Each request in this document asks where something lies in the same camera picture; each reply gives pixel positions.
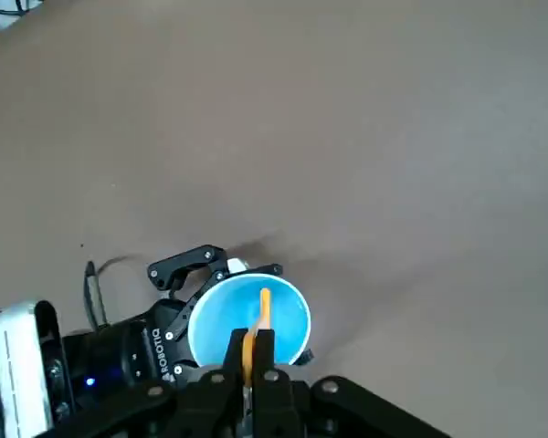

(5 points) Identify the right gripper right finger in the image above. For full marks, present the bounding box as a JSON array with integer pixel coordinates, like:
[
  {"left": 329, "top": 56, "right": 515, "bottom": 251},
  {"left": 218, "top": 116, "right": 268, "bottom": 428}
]
[{"left": 251, "top": 328, "right": 454, "bottom": 438}]

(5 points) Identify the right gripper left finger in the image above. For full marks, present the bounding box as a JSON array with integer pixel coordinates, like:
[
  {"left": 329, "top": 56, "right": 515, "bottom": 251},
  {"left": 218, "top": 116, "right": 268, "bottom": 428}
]
[{"left": 31, "top": 328, "right": 248, "bottom": 438}]

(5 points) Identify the blue plastic cup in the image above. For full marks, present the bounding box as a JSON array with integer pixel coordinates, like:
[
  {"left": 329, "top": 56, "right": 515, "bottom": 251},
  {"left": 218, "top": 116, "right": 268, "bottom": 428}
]
[{"left": 186, "top": 268, "right": 312, "bottom": 369}]

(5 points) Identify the orange cleaning brush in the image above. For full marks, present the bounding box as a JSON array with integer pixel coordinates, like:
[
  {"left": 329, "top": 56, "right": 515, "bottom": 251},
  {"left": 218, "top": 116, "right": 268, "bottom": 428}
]
[{"left": 240, "top": 287, "right": 273, "bottom": 398}]

